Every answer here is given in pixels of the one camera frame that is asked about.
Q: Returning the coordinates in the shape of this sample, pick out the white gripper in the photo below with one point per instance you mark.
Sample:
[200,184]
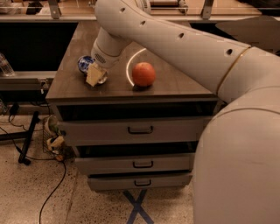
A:
[104,59]

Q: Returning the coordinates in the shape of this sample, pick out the blue pepsi can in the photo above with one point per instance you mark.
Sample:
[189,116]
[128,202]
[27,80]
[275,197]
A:
[83,64]

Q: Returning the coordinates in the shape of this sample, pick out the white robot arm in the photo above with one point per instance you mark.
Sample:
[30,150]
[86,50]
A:
[236,174]

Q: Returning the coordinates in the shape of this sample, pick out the orange fruit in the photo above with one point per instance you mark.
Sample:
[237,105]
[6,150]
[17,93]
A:
[143,74]

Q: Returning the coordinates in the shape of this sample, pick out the grey drawer cabinet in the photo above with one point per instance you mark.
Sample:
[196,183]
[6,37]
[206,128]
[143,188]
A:
[172,94]

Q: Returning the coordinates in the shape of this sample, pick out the top grey drawer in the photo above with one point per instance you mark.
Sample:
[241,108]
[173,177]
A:
[134,131]

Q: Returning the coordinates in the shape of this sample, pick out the grey drawer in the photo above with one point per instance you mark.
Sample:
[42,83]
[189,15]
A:
[131,164]
[134,131]
[139,181]

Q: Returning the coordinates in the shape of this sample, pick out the clear plastic bottle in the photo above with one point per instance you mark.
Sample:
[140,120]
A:
[5,66]

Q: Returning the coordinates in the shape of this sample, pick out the black table leg stand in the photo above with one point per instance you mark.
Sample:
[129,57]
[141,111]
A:
[26,135]

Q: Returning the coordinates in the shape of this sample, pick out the middle grey drawer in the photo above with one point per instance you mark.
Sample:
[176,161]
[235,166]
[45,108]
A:
[131,164]

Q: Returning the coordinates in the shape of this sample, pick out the bottom grey drawer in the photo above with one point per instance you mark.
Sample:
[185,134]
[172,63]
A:
[139,181]

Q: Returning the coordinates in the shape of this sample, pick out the blue tape cross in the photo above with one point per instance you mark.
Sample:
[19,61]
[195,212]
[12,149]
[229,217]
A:
[137,207]

